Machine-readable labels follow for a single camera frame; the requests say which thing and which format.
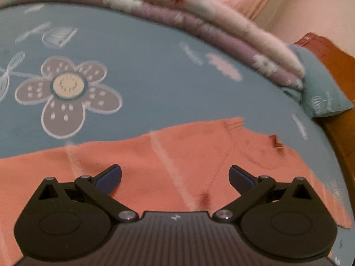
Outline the blue pillow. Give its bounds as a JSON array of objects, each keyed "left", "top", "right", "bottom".
[{"left": 283, "top": 44, "right": 353, "bottom": 118}]

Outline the folded floral quilt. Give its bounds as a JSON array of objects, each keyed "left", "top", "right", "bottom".
[{"left": 0, "top": 0, "right": 306, "bottom": 89}]

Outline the wooden headboard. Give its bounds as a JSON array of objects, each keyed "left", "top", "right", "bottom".
[{"left": 294, "top": 32, "right": 355, "bottom": 189}]

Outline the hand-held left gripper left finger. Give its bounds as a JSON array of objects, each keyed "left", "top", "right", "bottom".
[{"left": 37, "top": 164, "right": 139, "bottom": 223}]

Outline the blue flower-print bed sheet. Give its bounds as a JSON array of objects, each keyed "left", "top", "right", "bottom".
[{"left": 0, "top": 3, "right": 355, "bottom": 266}]

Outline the orange knit sweater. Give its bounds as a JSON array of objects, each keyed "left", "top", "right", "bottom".
[{"left": 0, "top": 117, "right": 353, "bottom": 266}]

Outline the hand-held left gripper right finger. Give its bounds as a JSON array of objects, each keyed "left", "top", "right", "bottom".
[{"left": 212, "top": 165, "right": 314, "bottom": 223}]

